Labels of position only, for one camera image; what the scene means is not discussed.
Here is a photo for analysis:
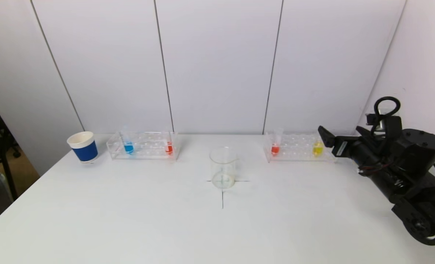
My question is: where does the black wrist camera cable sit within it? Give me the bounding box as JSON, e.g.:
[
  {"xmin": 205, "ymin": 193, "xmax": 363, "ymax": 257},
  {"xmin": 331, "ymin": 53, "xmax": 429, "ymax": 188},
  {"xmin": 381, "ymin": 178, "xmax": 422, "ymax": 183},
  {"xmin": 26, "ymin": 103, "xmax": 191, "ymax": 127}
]
[{"xmin": 374, "ymin": 96, "xmax": 401, "ymax": 129}]

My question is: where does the clear glass beaker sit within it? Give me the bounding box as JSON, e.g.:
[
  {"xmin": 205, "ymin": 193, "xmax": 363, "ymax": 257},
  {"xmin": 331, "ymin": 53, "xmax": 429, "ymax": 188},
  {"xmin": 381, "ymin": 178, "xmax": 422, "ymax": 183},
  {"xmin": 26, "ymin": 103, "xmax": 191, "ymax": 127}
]
[{"xmin": 209, "ymin": 147, "xmax": 239, "ymax": 190}]

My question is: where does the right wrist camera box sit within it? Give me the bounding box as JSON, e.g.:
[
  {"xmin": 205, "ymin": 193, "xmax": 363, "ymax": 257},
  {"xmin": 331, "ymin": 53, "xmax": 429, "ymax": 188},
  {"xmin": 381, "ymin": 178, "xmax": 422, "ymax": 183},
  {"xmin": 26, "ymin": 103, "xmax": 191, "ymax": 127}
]
[{"xmin": 366, "ymin": 114, "xmax": 402, "ymax": 140}]

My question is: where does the blue pigment test tube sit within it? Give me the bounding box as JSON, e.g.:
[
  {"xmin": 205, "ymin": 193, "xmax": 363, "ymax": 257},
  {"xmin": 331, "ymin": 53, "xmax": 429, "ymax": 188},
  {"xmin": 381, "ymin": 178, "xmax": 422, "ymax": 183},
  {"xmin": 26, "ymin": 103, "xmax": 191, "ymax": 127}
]
[{"xmin": 120, "ymin": 126, "xmax": 134, "ymax": 155}]

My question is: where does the red pigment test tube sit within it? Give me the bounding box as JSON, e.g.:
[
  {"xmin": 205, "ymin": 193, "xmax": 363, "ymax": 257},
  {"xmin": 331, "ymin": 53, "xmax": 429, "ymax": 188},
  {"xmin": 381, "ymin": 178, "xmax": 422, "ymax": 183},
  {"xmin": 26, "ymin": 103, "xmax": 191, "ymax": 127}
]
[
  {"xmin": 271, "ymin": 128, "xmax": 284, "ymax": 156},
  {"xmin": 164, "ymin": 128, "xmax": 173, "ymax": 155}
]

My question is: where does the blue white paper cup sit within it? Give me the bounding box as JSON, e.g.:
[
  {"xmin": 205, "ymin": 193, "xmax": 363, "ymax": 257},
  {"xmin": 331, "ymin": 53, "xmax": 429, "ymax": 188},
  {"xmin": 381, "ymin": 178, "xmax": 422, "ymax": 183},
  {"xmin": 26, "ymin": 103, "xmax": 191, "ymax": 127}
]
[{"xmin": 67, "ymin": 131, "xmax": 99, "ymax": 163}]

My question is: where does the clear acrylic test tube rack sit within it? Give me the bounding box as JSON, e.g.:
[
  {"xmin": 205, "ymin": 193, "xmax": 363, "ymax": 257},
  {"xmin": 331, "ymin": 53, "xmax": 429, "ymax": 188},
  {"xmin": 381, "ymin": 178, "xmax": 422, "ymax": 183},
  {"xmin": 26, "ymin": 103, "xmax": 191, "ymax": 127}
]
[
  {"xmin": 264, "ymin": 133, "xmax": 337, "ymax": 163},
  {"xmin": 106, "ymin": 131, "xmax": 179, "ymax": 161}
]

